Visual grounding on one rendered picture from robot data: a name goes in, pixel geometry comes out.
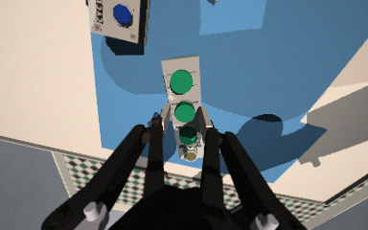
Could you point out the small sloping desk with blue and green keys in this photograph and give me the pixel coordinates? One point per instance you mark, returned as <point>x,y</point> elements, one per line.
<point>120,19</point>

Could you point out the blue flat mat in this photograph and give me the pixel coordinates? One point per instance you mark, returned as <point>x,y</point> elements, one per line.
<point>263,65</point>

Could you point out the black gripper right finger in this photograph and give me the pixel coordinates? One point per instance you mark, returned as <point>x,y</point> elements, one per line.
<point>261,206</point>

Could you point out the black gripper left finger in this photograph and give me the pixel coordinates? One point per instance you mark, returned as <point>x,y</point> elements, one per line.
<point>88,209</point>

